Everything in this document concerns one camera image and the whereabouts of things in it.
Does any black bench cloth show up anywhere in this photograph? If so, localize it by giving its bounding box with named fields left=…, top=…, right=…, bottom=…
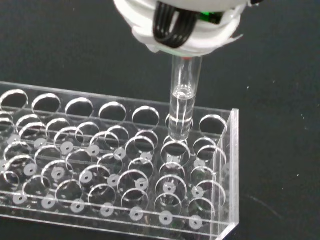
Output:
left=0, top=0, right=320, bottom=240

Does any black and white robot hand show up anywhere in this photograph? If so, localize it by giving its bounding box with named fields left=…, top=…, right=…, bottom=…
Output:
left=113, top=0, right=261, bottom=58

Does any clear acrylic test tube rack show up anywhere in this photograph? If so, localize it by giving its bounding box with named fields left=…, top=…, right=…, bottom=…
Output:
left=0, top=81, right=240, bottom=240

